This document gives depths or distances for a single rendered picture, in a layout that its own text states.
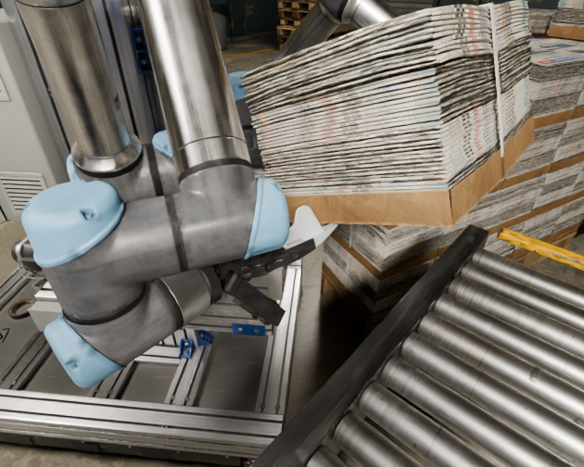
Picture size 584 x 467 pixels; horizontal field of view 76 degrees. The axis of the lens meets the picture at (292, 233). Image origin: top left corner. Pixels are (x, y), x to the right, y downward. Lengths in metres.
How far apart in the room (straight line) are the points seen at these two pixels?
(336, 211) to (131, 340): 0.30
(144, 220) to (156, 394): 1.07
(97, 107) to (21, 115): 0.41
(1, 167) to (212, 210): 0.87
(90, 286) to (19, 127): 0.75
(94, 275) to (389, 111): 0.34
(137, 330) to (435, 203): 0.34
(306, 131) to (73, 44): 0.32
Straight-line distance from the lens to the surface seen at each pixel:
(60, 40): 0.61
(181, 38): 0.42
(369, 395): 0.62
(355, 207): 0.50
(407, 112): 0.44
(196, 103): 0.38
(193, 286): 0.43
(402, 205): 0.46
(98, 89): 0.65
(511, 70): 0.67
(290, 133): 0.54
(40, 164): 1.09
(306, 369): 1.61
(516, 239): 0.98
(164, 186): 0.76
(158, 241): 0.34
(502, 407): 0.68
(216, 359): 1.40
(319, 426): 0.58
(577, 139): 2.02
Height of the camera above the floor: 1.31
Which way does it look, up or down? 35 degrees down
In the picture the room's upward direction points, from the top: straight up
